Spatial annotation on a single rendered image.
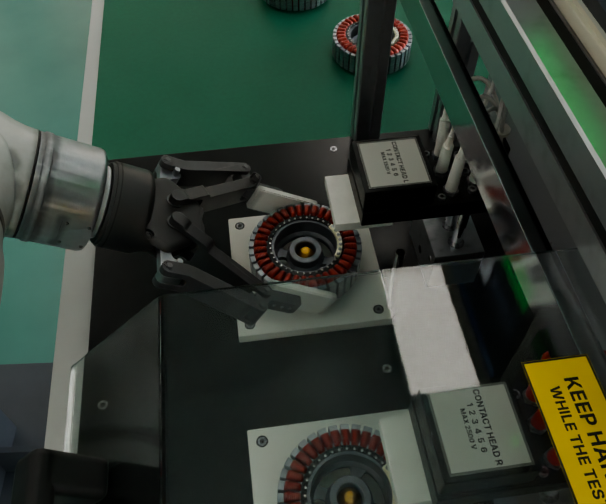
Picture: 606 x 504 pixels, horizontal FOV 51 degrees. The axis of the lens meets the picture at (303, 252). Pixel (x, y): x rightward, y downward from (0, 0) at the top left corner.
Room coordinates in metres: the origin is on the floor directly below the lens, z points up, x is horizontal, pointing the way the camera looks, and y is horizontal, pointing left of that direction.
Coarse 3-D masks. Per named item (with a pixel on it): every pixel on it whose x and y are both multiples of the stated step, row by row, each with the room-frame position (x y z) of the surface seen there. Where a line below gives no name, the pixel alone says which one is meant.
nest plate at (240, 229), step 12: (264, 216) 0.45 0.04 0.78; (240, 228) 0.44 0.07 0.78; (252, 228) 0.44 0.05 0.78; (240, 240) 0.42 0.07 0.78; (240, 252) 0.40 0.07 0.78; (324, 252) 0.40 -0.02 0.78; (372, 252) 0.40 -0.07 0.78; (240, 264) 0.39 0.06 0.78; (360, 264) 0.39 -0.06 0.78; (372, 264) 0.39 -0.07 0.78
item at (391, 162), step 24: (360, 144) 0.42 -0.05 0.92; (384, 144) 0.42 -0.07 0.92; (408, 144) 0.42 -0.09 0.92; (360, 168) 0.39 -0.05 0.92; (384, 168) 0.39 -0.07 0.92; (408, 168) 0.39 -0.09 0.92; (432, 168) 0.41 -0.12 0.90; (336, 192) 0.40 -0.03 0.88; (360, 192) 0.37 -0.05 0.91; (384, 192) 0.36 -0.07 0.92; (408, 192) 0.37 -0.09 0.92; (432, 192) 0.37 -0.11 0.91; (336, 216) 0.37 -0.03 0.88; (360, 216) 0.36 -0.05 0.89; (384, 216) 0.36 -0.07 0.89; (408, 216) 0.36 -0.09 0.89; (432, 216) 0.37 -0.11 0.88; (456, 216) 0.40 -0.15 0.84; (456, 240) 0.38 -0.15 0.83
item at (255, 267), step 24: (288, 216) 0.42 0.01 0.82; (312, 216) 0.42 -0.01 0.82; (264, 240) 0.39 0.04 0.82; (288, 240) 0.41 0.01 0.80; (312, 240) 0.40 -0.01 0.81; (336, 240) 0.39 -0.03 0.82; (360, 240) 0.39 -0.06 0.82; (264, 264) 0.36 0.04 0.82; (288, 264) 0.38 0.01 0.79; (312, 264) 0.37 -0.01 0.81; (336, 264) 0.36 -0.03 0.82
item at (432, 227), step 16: (416, 224) 0.43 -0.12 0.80; (432, 224) 0.41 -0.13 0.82; (416, 240) 0.42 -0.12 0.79; (432, 240) 0.39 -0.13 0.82; (448, 240) 0.39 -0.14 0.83; (464, 240) 0.39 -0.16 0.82; (432, 256) 0.37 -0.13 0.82; (448, 256) 0.37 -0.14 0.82; (464, 256) 0.37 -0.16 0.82; (480, 256) 0.37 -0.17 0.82
